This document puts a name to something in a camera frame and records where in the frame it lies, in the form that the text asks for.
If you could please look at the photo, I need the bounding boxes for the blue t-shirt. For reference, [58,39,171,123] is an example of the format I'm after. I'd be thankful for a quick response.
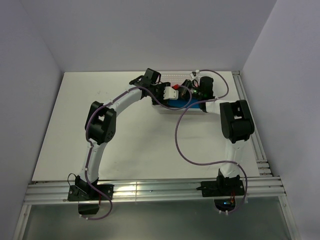
[167,99,200,110]

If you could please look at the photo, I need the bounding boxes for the white plastic basket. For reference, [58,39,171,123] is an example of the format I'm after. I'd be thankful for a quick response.
[152,71,205,115]

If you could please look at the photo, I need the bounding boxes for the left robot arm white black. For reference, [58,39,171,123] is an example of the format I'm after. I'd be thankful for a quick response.
[68,68,171,201]

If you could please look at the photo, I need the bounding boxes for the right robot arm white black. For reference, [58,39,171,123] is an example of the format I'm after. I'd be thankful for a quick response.
[177,76,255,195]

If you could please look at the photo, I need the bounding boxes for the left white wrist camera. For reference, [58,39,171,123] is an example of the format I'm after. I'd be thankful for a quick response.
[163,86,179,100]

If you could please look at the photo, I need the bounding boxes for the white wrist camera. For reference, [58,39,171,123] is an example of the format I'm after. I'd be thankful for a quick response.
[163,86,179,100]
[190,69,200,81]

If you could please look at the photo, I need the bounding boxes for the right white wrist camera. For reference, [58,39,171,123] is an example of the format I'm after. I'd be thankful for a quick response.
[190,69,200,81]

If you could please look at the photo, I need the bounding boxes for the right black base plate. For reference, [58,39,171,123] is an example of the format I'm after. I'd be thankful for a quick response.
[196,180,245,197]

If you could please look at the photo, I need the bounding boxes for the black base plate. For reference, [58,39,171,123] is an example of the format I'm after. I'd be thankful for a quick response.
[67,184,114,202]
[196,180,245,197]

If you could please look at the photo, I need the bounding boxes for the aluminium rail frame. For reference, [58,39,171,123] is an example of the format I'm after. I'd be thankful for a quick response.
[13,70,301,240]

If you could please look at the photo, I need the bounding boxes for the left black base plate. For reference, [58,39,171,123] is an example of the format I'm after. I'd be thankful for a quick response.
[67,184,114,202]

